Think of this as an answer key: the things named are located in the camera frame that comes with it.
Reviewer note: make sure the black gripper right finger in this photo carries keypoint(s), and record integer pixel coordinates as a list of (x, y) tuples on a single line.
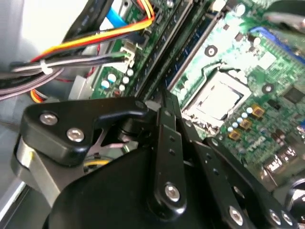
[(214, 167)]

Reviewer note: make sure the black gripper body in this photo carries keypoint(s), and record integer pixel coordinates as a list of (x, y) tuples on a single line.
[(114, 190)]

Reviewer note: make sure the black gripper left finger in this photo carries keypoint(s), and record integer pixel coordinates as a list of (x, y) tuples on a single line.
[(107, 108)]

